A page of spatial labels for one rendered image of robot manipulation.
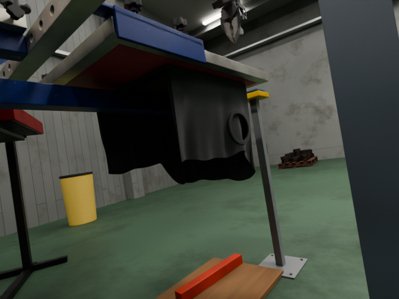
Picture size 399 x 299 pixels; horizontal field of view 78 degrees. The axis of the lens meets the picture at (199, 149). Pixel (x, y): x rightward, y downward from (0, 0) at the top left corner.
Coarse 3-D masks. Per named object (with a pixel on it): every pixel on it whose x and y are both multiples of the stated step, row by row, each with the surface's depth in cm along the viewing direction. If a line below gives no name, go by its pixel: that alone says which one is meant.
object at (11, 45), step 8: (0, 32) 59; (8, 32) 60; (0, 40) 59; (8, 40) 60; (16, 40) 61; (24, 40) 62; (0, 48) 58; (8, 48) 60; (16, 48) 61; (24, 48) 62; (0, 56) 62; (8, 56) 62; (16, 56) 63
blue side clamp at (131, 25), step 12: (120, 12) 53; (132, 12) 55; (120, 24) 52; (132, 24) 55; (144, 24) 57; (156, 24) 60; (120, 36) 52; (132, 36) 54; (144, 36) 57; (156, 36) 60; (168, 36) 63; (180, 36) 67; (156, 48) 60; (168, 48) 63; (180, 48) 66; (192, 48) 70; (192, 60) 71; (204, 60) 74
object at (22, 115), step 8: (0, 112) 131; (8, 112) 132; (16, 112) 136; (24, 112) 151; (0, 120) 131; (8, 120) 134; (16, 120) 136; (24, 120) 148; (32, 120) 164; (8, 128) 151; (16, 128) 154; (24, 128) 158; (32, 128) 163; (40, 128) 182; (24, 136) 184
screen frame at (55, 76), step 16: (112, 16) 52; (96, 32) 56; (112, 32) 52; (80, 48) 62; (96, 48) 57; (112, 48) 59; (144, 48) 61; (64, 64) 68; (80, 64) 64; (208, 64) 79; (224, 64) 85; (240, 64) 94; (48, 80) 76; (64, 80) 74; (256, 80) 108
